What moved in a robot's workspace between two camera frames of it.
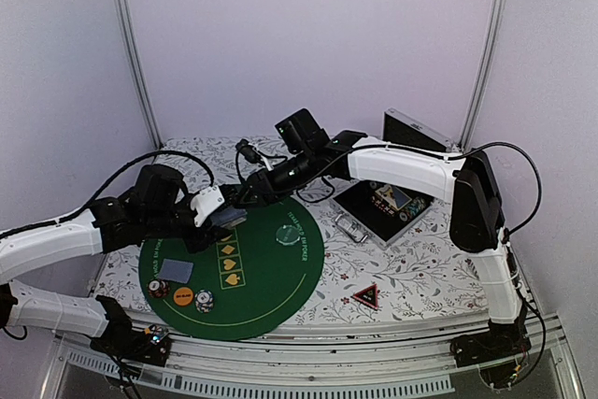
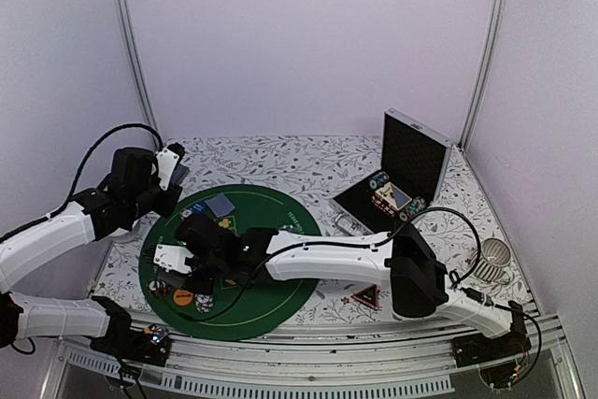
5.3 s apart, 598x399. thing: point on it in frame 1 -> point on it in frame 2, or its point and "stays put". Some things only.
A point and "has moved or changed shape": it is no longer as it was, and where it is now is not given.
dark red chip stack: [158, 289] stays put
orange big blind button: [183, 296] stays put
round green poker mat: [259, 278] stays put
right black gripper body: [277, 189] -> [204, 287]
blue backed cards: [229, 217] has moved or changed shape
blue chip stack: [204, 300] stays put
